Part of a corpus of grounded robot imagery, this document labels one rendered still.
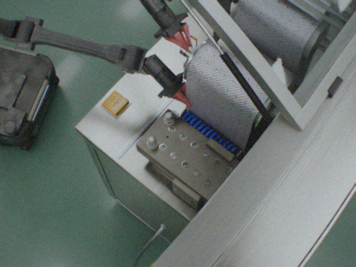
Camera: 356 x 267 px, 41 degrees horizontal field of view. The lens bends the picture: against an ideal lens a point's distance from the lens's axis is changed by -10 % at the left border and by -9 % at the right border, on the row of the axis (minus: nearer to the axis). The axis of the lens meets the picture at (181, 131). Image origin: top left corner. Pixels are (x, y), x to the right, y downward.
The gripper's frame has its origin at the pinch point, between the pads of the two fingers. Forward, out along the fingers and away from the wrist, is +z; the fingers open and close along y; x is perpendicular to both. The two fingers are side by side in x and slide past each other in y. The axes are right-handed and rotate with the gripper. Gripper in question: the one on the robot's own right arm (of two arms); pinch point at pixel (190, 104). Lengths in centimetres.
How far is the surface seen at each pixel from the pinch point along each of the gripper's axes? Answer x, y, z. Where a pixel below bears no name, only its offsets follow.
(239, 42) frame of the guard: 71, 13, -18
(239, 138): 10.9, 0.3, 15.8
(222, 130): 5.8, 0.3, 11.6
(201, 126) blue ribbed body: 0.7, 2.8, 7.2
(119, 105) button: -24.5, 10.1, -12.9
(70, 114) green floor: -133, 5, -15
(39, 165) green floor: -129, 39, -9
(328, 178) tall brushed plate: 56, 8, 23
